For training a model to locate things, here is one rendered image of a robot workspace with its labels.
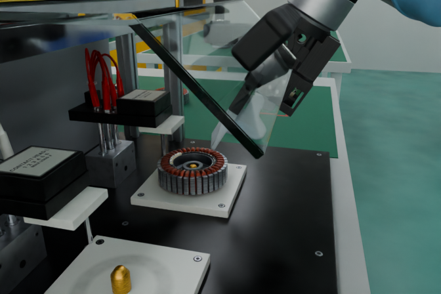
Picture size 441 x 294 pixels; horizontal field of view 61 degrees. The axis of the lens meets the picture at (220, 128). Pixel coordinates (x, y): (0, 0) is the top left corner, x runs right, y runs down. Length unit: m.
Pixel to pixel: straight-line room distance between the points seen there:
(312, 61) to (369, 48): 5.20
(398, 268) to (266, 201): 1.25
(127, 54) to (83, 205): 0.46
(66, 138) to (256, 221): 0.38
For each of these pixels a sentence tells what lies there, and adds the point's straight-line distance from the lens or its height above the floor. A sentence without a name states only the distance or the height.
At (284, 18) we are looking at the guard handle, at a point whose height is 1.06.
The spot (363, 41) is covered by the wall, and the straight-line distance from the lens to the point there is 5.67.
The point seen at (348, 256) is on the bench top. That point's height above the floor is 0.75.
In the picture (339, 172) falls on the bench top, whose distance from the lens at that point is 0.74.
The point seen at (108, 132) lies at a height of 0.85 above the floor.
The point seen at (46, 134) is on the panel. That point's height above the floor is 0.84.
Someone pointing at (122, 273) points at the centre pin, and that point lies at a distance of 0.41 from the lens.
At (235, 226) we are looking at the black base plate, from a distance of 0.53.
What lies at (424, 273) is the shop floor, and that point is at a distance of 1.81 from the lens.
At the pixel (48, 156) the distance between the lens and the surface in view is 0.40.
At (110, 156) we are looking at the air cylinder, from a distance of 0.62.
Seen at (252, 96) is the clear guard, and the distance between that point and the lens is 0.20.
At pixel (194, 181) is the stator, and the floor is 0.81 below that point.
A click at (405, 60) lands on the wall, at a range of 5.80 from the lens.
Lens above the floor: 1.07
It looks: 21 degrees down
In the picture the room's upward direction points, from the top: straight up
